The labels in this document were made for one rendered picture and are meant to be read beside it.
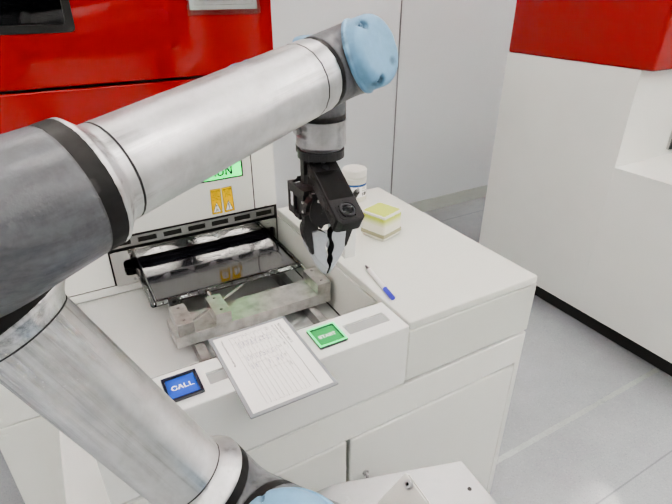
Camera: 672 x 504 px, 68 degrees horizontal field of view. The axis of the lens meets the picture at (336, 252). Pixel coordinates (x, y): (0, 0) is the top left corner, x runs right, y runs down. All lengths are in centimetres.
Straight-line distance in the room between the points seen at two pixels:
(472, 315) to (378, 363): 23
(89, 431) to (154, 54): 85
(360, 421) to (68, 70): 90
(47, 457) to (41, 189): 139
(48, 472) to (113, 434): 121
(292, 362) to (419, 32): 283
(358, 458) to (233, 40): 94
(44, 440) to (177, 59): 106
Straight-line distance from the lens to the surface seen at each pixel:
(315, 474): 107
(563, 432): 222
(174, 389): 85
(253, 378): 84
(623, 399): 247
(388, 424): 109
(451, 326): 104
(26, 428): 161
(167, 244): 135
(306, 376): 83
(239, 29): 124
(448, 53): 363
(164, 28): 119
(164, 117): 39
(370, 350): 92
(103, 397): 51
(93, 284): 138
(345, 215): 69
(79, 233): 35
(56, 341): 48
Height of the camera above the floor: 152
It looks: 28 degrees down
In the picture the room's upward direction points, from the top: straight up
